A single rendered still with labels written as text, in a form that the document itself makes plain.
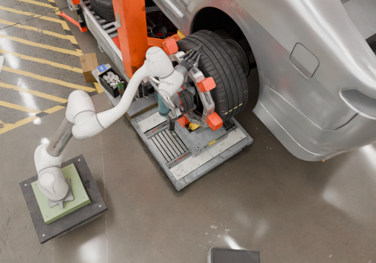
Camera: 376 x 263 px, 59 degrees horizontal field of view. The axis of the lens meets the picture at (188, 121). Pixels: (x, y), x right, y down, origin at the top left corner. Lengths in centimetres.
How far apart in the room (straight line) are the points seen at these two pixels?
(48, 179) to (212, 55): 134
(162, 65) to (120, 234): 152
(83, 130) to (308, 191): 201
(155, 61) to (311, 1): 83
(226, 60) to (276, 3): 50
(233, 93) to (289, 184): 124
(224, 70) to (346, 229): 176
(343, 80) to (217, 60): 78
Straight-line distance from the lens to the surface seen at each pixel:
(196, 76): 209
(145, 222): 284
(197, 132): 288
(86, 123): 200
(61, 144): 235
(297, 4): 179
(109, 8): 355
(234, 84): 216
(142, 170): 298
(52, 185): 240
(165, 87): 187
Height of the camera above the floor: 276
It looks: 60 degrees down
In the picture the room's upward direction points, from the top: 6 degrees clockwise
